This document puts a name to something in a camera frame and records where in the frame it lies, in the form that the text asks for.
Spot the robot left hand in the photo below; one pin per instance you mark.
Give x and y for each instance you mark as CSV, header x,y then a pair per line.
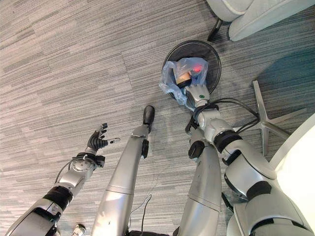
x,y
94,142

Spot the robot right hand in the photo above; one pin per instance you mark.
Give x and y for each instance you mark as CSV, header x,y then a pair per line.
x,y
199,96

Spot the translucent blue plastic garbage bag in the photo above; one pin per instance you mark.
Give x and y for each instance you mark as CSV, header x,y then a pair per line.
x,y
168,81

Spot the robot left arm silver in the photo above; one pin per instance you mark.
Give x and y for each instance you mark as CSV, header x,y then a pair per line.
x,y
73,175

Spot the robot right arm silver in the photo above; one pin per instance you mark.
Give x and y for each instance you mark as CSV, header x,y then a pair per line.
x,y
248,169

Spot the red garbage item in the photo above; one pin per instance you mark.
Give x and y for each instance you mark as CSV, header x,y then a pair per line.
x,y
197,68

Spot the black mesh round trash can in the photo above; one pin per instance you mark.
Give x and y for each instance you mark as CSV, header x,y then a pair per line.
x,y
190,49

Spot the tan cup with black base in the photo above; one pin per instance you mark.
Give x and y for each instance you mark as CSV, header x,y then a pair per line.
x,y
183,78

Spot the robot left leg silver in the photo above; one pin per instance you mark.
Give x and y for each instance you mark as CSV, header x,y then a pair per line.
x,y
123,172

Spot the robot leg silver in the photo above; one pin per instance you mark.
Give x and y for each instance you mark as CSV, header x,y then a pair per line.
x,y
205,177
123,172

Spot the robot left foot dark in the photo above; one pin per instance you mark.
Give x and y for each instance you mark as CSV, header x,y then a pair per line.
x,y
148,114

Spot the black armchair leg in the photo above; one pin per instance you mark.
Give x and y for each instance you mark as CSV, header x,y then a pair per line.
x,y
214,29

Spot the silver metal star table base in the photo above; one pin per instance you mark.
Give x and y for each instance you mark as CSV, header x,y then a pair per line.
x,y
263,123

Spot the robot right leg silver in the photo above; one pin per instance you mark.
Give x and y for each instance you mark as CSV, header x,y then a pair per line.
x,y
205,177

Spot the white upholstered armchair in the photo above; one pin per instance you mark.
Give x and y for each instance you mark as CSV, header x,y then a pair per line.
x,y
253,14

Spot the black robot torso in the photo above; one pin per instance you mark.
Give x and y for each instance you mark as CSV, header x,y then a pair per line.
x,y
147,233

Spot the white round table top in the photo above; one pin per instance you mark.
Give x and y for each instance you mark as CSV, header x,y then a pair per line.
x,y
297,159

